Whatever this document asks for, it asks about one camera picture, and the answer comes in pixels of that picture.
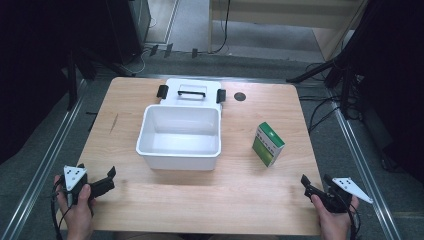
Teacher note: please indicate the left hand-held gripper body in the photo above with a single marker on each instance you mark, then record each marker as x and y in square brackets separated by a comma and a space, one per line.
[74, 176]

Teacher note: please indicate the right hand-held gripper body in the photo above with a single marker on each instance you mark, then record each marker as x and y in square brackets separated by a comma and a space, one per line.
[340, 196]

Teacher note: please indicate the green and white carton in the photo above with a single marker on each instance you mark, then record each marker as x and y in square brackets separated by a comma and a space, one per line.
[266, 146]

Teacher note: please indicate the white plastic storage box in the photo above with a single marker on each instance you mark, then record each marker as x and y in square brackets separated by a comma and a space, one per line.
[180, 130]

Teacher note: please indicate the person's right hand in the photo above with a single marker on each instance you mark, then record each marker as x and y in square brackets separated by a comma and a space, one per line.
[333, 225]

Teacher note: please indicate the person's left hand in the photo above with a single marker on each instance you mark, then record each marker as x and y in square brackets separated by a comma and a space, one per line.
[78, 220]

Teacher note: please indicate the black tripod stand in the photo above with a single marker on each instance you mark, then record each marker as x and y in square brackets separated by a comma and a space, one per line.
[310, 71]
[71, 86]

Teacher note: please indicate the black round table grommet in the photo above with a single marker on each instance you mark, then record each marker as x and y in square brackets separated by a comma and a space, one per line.
[240, 96]

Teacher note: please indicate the black cabinet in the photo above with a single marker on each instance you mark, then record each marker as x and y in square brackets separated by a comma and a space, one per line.
[128, 30]

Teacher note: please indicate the metal floor rail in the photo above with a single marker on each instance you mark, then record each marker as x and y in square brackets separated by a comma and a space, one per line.
[40, 176]
[363, 166]

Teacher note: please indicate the light wooden furniture frame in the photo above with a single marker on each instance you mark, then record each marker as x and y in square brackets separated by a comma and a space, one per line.
[280, 15]

